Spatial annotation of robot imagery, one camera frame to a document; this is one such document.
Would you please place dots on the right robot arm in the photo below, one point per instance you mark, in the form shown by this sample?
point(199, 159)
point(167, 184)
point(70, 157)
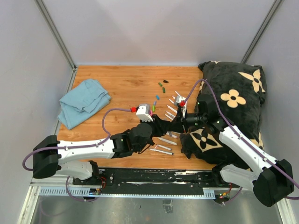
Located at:
point(269, 179)

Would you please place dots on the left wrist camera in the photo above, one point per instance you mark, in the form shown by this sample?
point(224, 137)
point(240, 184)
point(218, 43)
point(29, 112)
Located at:
point(142, 112)

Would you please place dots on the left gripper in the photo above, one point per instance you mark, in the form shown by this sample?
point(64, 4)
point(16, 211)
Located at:
point(161, 126)

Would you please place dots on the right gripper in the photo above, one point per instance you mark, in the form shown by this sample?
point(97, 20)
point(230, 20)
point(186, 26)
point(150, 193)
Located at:
point(179, 123)

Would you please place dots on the sky blue cap marker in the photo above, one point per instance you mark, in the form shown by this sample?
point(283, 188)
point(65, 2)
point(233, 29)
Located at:
point(172, 109)

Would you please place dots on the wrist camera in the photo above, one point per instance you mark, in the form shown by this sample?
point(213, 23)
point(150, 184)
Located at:
point(142, 112)
point(181, 104)

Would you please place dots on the black floral pillow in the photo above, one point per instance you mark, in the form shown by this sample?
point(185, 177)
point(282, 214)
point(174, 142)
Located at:
point(240, 90)

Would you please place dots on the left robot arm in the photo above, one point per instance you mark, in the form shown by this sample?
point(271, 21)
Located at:
point(51, 156)

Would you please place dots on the beige cap marker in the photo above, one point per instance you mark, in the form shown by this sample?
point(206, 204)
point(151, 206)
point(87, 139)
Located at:
point(167, 141)

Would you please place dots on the dark blue marker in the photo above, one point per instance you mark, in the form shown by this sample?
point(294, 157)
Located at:
point(160, 151)

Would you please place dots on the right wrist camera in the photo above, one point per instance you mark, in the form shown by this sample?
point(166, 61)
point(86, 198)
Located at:
point(181, 104)

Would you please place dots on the light blue cloth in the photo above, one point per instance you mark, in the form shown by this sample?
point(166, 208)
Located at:
point(82, 102)

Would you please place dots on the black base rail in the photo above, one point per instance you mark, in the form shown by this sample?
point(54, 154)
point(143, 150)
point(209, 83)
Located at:
point(141, 183)

